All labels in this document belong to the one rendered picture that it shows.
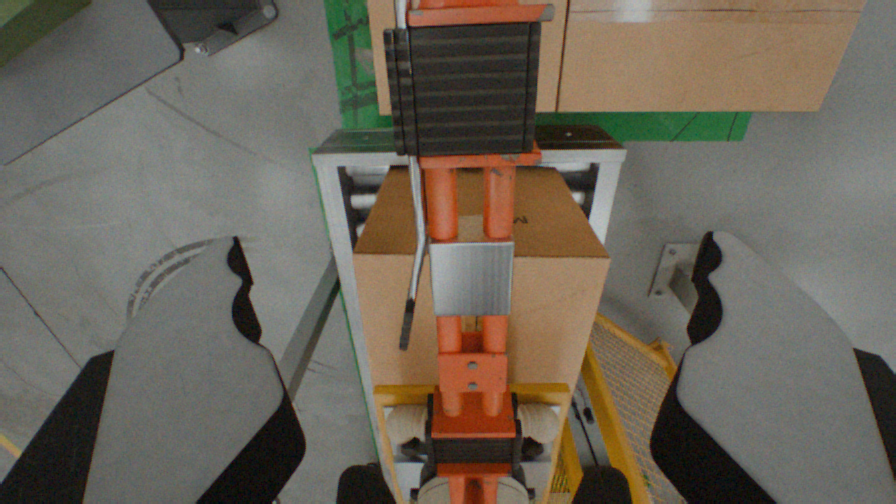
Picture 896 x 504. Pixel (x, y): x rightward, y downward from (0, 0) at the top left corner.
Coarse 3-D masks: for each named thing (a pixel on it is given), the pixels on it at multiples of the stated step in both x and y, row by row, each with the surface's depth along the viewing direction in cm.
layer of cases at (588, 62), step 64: (384, 0) 75; (576, 0) 75; (640, 0) 74; (704, 0) 74; (768, 0) 74; (832, 0) 73; (384, 64) 82; (576, 64) 81; (640, 64) 81; (704, 64) 80; (768, 64) 80; (832, 64) 79
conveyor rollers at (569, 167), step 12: (348, 168) 94; (360, 168) 94; (372, 168) 94; (384, 168) 94; (564, 168) 93; (576, 168) 93; (588, 168) 93; (360, 192) 99; (372, 192) 99; (576, 192) 97; (360, 204) 99; (372, 204) 99; (360, 228) 103
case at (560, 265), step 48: (384, 192) 79; (480, 192) 79; (528, 192) 79; (384, 240) 63; (528, 240) 63; (576, 240) 63; (384, 288) 63; (528, 288) 62; (576, 288) 62; (384, 336) 69; (432, 336) 68; (528, 336) 68; (576, 336) 68; (384, 384) 76
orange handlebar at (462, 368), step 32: (448, 0) 20; (480, 0) 20; (512, 0) 20; (448, 192) 26; (512, 192) 26; (448, 224) 27; (512, 224) 28; (448, 320) 32; (448, 352) 34; (480, 352) 37; (448, 384) 36; (480, 384) 36; (448, 480) 47
